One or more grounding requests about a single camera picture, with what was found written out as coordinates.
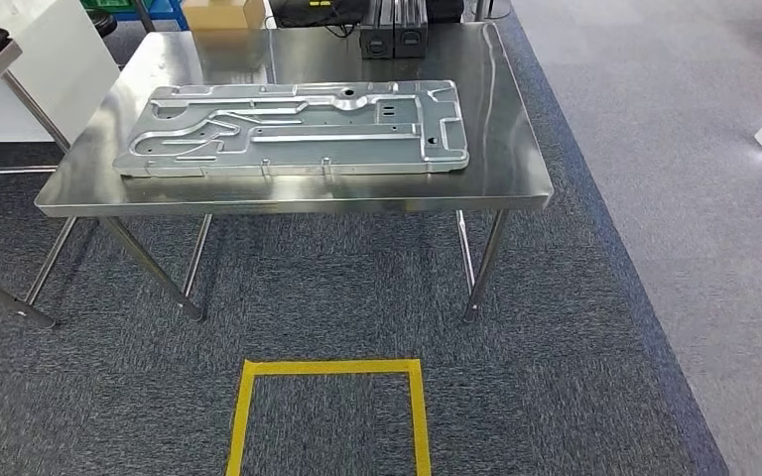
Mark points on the stainless steel workbench table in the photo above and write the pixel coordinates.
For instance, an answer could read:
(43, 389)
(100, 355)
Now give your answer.
(486, 98)

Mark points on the grey metal fixture plate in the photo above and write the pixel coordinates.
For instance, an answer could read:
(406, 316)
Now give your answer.
(289, 148)

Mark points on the black carry case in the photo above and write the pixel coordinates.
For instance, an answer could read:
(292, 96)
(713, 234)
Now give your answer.
(445, 10)

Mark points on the dark laptop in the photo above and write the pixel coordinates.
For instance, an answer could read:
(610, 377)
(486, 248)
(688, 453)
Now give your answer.
(315, 10)

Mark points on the brown cardboard box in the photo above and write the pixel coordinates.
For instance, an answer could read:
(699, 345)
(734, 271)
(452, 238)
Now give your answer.
(223, 14)

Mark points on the blue plastic crate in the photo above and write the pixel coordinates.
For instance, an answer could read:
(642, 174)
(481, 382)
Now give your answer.
(170, 13)

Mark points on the black round stool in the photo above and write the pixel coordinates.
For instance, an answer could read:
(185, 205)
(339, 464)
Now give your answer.
(101, 23)

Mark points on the chrome stanchion post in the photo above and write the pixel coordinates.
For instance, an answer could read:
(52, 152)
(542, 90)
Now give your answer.
(144, 16)

